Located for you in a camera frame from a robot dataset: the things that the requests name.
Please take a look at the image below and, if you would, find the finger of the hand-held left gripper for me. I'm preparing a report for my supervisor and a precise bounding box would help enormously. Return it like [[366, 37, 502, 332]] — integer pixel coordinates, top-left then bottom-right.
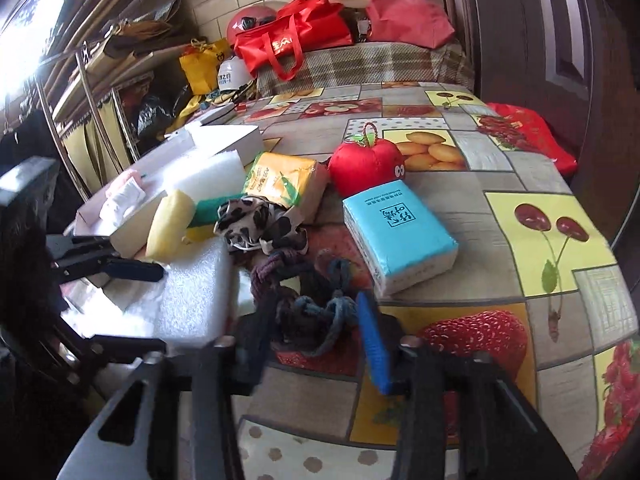
[[47, 234, 166, 285], [75, 335, 168, 367]]

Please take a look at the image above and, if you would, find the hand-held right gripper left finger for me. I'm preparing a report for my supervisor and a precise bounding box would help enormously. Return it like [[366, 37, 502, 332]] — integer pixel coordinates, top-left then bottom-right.
[[55, 305, 276, 480]]

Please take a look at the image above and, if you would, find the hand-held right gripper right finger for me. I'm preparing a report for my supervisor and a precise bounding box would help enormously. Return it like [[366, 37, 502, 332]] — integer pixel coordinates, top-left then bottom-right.
[[355, 291, 582, 480]]

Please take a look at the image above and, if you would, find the dark braided rope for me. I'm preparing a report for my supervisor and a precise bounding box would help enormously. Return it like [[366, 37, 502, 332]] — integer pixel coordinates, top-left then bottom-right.
[[249, 249, 363, 358]]

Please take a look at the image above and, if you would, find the white foam block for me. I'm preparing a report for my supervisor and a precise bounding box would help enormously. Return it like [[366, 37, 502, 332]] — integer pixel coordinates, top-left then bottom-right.
[[176, 152, 247, 202]]

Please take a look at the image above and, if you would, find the yellow tissue pack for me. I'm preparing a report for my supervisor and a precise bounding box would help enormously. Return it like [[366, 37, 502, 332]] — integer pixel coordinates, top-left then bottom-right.
[[242, 152, 323, 212]]

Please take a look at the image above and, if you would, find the white foam sheet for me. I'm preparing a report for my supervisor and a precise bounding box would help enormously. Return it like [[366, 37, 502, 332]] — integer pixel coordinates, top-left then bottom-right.
[[152, 237, 238, 353]]

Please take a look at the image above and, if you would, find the crumpled white tissue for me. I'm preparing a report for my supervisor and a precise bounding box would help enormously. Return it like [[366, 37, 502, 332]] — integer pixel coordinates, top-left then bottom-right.
[[99, 170, 147, 220]]

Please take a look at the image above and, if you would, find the green and yellow sponge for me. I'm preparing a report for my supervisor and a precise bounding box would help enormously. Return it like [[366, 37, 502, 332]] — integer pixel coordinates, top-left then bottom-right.
[[186, 199, 228, 243]]

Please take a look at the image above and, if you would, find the blue tissue pack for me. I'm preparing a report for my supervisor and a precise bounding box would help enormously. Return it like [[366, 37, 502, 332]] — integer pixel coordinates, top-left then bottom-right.
[[342, 182, 459, 297]]

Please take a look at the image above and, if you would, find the leopard print cloth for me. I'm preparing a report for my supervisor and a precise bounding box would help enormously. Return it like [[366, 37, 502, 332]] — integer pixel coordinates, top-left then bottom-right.
[[214, 197, 308, 256]]

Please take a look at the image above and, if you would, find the metal shelf rack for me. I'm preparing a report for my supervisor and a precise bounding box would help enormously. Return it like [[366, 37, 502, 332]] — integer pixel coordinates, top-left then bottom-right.
[[30, 35, 151, 201]]

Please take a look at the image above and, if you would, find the black plastic bag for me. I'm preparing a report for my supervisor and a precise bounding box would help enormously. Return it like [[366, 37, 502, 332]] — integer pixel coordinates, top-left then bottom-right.
[[134, 91, 178, 142]]

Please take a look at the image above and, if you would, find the red apple plush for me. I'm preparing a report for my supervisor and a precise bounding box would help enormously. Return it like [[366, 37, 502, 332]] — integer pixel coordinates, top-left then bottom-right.
[[327, 122, 407, 197]]

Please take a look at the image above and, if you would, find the stack of wooden boards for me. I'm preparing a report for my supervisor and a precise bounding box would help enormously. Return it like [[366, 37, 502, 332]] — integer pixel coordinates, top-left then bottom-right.
[[50, 0, 188, 121]]

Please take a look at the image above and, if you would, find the yellow bag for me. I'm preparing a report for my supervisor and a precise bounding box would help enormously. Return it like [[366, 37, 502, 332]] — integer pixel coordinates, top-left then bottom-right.
[[179, 39, 232, 97]]

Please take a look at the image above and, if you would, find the fruit print tablecloth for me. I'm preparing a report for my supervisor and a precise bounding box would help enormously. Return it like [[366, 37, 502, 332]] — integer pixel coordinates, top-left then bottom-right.
[[65, 82, 640, 480]]

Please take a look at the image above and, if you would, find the white helmet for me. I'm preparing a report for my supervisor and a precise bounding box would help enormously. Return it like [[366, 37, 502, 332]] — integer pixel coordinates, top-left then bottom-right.
[[216, 55, 259, 94]]

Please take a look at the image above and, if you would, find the red plastic bag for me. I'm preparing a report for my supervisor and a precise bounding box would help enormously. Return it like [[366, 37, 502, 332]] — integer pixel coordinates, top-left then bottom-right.
[[486, 102, 579, 177], [365, 0, 457, 52]]

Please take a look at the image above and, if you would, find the pink helmet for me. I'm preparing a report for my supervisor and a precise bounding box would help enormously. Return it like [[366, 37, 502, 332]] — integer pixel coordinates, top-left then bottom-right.
[[226, 4, 279, 47]]

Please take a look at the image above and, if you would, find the plaid cloth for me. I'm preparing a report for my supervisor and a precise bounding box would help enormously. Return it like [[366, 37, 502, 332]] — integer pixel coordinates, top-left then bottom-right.
[[254, 41, 475, 97]]

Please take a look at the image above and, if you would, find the brown door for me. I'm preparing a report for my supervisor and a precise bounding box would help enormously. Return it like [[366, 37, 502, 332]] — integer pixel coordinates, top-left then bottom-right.
[[437, 0, 640, 266]]

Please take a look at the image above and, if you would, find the red tote bag with handles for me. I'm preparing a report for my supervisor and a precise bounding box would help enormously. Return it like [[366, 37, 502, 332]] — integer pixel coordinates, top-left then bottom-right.
[[234, 0, 355, 82]]

